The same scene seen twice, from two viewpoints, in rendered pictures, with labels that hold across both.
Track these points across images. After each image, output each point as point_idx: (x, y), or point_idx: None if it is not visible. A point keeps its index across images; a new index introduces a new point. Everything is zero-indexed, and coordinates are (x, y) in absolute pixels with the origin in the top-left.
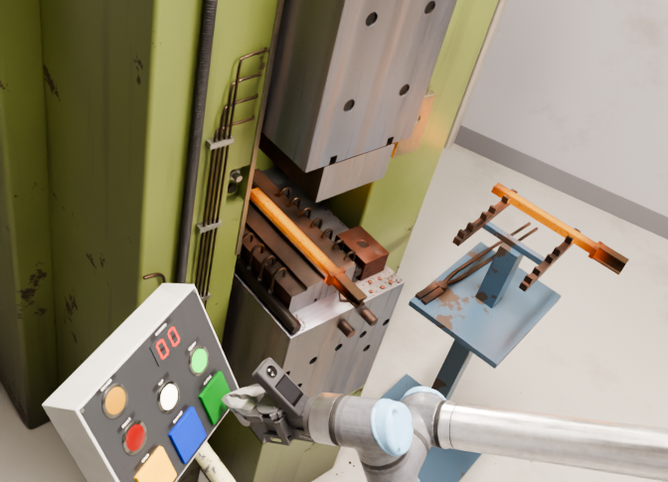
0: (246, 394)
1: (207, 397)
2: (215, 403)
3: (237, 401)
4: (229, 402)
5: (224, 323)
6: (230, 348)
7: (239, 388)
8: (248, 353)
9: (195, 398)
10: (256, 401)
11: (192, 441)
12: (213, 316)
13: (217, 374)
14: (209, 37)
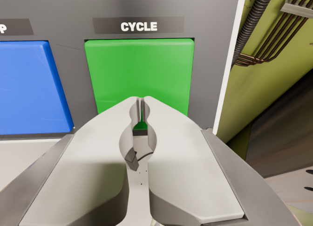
0: (156, 138)
1: (105, 60)
2: (125, 96)
3: (105, 129)
4: (103, 112)
5: (297, 78)
6: (281, 108)
7: (260, 139)
8: (292, 121)
9: (72, 34)
10: (149, 206)
11: (14, 113)
12: (294, 59)
13: (178, 39)
14: None
